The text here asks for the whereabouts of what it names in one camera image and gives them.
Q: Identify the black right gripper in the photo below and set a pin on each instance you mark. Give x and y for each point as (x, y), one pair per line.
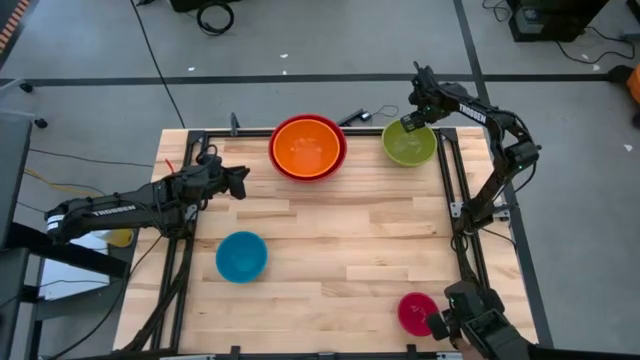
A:
(431, 107)

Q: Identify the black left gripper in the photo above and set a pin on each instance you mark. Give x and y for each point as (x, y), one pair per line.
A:
(215, 176)

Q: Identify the green bowl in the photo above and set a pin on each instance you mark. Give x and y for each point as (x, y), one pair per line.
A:
(409, 147)

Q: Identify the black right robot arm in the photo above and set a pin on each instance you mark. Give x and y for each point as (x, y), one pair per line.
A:
(502, 130)

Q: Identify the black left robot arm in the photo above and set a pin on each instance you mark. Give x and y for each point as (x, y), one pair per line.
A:
(115, 210)

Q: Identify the black power adapter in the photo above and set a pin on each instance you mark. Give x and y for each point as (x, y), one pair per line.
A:
(352, 117)

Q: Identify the orange bowl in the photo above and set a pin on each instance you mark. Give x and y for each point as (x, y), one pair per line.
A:
(306, 149)

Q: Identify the large red bowl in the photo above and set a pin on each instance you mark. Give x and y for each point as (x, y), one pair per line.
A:
(344, 150)

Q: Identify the blue bowl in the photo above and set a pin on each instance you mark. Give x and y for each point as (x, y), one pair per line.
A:
(241, 257)

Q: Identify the yellow object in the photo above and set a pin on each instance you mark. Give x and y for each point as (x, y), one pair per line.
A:
(119, 237)

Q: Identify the black equipment box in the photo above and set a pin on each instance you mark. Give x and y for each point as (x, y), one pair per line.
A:
(555, 20)

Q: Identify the small red bowl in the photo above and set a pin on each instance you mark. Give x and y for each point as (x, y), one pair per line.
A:
(414, 312)

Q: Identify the white panel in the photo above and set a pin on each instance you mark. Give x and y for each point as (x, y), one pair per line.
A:
(70, 272)

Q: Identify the black chair caster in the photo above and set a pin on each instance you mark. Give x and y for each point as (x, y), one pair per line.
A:
(41, 123)
(26, 87)

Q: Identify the black handheld device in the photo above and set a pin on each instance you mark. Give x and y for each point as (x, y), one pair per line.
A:
(480, 320)

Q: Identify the orange round object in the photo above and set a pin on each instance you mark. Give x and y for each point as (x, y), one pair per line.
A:
(635, 84)

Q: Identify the dark side desk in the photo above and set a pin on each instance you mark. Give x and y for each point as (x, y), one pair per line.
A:
(12, 175)

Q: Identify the person's hand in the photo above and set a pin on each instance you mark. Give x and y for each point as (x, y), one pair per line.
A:
(467, 350)

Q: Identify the orange striped strip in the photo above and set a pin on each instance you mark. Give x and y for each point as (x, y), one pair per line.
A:
(12, 22)

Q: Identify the black aluminium frame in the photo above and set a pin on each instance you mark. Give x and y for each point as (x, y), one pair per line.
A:
(452, 170)

